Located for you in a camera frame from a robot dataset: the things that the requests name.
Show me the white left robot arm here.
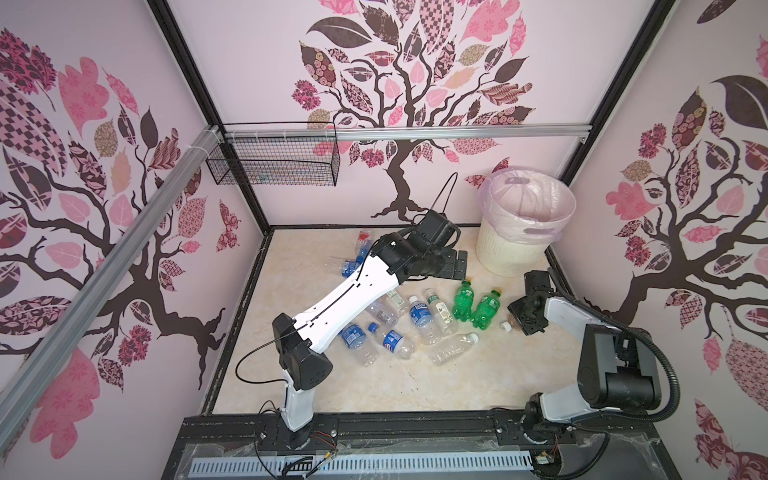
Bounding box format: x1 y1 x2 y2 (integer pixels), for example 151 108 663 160
272 210 468 432

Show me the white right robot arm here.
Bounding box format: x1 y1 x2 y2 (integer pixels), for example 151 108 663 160
508 270 681 437

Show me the white ribbed waste bin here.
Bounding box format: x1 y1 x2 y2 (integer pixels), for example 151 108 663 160
475 219 548 277

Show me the pink plastic bin liner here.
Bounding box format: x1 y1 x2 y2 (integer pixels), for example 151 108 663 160
477 167 577 245

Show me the green soda bottle left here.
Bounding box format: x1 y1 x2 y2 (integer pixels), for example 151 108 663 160
452 280 475 322

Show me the green soda bottle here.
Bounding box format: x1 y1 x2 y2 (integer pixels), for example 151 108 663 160
452 280 475 322
471 289 501 330

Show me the green soda bottle right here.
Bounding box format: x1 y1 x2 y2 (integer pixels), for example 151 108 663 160
471 289 501 330

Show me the Pocari Sweat bottle blue label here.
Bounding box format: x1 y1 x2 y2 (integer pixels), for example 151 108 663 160
408 296 441 345

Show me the clear bottle white green label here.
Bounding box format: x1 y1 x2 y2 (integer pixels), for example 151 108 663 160
386 289 410 317

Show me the red blue label bottle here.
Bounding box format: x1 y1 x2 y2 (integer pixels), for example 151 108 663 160
355 230 374 265

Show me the clear empty bottle white cap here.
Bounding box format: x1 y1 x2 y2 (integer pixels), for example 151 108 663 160
428 333 479 366

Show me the white cap blue label bottle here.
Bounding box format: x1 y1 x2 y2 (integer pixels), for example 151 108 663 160
339 323 378 367

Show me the black wire mesh basket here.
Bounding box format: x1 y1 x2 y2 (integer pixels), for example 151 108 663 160
206 120 341 187

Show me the silver aluminium rail back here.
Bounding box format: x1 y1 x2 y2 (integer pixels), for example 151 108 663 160
225 124 592 141

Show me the silver aluminium rail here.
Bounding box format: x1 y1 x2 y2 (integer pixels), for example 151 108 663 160
1 125 221 448
225 124 592 141

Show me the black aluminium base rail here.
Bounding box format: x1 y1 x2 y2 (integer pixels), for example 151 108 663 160
172 408 660 454

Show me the white slotted cable duct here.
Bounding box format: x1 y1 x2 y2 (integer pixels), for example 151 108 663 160
186 451 533 479

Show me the silver aluminium rail left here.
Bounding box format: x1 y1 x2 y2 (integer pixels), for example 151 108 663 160
1 125 221 448

